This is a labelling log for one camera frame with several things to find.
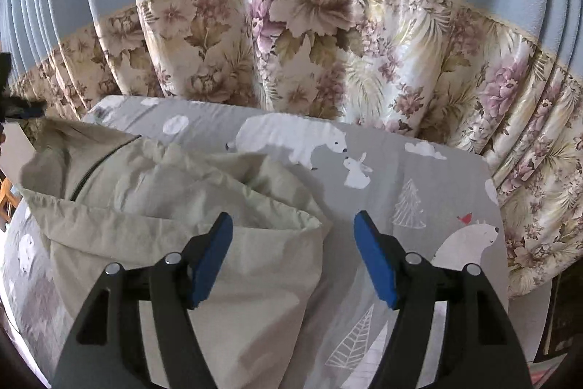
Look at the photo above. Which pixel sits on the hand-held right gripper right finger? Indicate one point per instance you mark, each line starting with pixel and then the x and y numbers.
pixel 373 261

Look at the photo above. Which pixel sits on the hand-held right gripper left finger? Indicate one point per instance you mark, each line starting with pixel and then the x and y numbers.
pixel 212 261

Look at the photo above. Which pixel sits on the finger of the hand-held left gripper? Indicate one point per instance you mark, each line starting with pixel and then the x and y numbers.
pixel 20 108

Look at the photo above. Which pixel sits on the beige jacket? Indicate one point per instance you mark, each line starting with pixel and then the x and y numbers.
pixel 159 188

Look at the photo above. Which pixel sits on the white board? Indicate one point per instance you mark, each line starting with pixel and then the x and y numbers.
pixel 11 140

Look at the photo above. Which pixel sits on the wooden stool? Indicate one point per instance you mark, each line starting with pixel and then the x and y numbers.
pixel 5 197

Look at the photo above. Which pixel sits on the bed with grey printed sheet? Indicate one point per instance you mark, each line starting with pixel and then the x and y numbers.
pixel 387 170

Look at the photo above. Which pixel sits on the blue curtain with floral hem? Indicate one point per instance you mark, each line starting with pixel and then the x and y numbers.
pixel 319 29

